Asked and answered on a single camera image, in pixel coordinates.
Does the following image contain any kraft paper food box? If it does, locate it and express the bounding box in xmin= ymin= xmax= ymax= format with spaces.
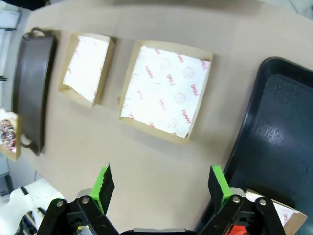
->
xmin=58 ymin=33 xmax=117 ymax=109
xmin=0 ymin=109 xmax=23 ymax=162
xmin=244 ymin=188 xmax=308 ymax=235
xmin=118 ymin=40 xmax=214 ymax=145

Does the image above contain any large black handled tray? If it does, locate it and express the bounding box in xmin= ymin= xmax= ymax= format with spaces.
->
xmin=195 ymin=56 xmax=313 ymax=235

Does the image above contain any large brown handled tray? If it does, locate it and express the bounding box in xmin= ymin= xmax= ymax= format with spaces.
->
xmin=12 ymin=27 xmax=58 ymax=157

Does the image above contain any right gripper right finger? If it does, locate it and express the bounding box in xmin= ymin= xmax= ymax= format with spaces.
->
xmin=199 ymin=165 xmax=287 ymax=235

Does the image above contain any purple sprinkled donut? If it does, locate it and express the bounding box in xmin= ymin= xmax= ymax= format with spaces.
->
xmin=0 ymin=118 xmax=16 ymax=150

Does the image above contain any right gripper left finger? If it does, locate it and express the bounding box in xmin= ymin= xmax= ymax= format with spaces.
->
xmin=36 ymin=161 xmax=120 ymax=235

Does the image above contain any red glazed donut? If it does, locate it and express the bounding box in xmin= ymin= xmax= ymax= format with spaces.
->
xmin=226 ymin=224 xmax=249 ymax=235

